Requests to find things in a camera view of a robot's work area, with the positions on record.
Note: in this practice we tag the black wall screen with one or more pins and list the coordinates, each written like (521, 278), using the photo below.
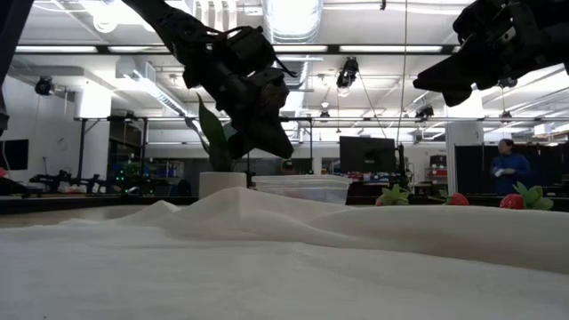
(15, 154)

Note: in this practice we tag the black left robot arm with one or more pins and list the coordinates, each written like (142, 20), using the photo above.
(169, 22)

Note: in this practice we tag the long ceiling light strip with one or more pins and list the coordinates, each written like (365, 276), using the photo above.
(378, 48)

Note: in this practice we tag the white cloth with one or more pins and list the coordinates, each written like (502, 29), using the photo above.
(266, 266)

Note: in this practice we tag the black partition panels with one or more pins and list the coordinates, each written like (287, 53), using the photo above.
(471, 169)

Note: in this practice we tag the small black hanging lamp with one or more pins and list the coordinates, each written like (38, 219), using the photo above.
(424, 112)

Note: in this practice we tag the clear plastic tupperware container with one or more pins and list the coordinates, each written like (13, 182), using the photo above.
(306, 189)

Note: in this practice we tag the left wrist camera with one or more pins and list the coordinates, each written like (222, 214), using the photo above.
(249, 49)

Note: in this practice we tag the shelf with red bins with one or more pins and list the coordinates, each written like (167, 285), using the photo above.
(438, 171)

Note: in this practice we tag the person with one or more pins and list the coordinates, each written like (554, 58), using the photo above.
(510, 171)

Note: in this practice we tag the red toy strawberry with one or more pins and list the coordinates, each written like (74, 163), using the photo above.
(395, 195)
(512, 201)
(459, 199)

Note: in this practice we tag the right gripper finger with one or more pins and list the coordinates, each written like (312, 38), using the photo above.
(458, 98)
(453, 75)

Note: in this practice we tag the black table frame rail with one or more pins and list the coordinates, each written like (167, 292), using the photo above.
(89, 202)

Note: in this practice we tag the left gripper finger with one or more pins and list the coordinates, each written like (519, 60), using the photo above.
(240, 144)
(271, 140)

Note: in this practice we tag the black idle robot arm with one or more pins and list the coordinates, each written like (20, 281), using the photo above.
(66, 179)

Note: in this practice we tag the black computer monitor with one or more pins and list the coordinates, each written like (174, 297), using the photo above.
(366, 155)

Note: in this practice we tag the black hanging camera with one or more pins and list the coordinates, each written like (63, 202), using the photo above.
(347, 73)

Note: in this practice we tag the black ceiling spot lamp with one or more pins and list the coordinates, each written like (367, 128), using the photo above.
(507, 83)
(44, 85)

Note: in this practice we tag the green snake plant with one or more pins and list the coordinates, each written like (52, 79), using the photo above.
(212, 129)

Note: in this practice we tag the silver ventilation duct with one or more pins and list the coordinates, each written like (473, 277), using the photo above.
(291, 20)

